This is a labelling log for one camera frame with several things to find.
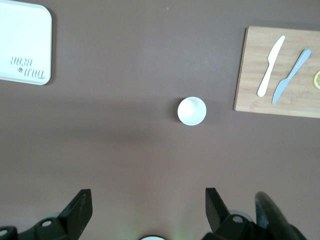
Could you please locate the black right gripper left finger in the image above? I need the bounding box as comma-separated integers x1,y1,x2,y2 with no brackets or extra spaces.
34,188,94,240

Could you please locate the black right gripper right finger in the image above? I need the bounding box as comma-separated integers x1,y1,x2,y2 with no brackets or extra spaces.
201,187,261,240

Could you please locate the white plastic cup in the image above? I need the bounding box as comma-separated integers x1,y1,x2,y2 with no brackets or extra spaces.
177,96,208,127

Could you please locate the white tray with bear print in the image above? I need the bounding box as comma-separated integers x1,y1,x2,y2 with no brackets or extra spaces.
0,0,54,86

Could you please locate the grey plastic knife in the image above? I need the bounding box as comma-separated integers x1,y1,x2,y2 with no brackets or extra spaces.
271,48,313,105

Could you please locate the wooden cutting board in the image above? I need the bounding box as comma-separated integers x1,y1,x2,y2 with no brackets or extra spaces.
233,25,320,119

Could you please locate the white plastic knife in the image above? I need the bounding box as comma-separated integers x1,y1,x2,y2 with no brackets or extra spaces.
256,35,286,98

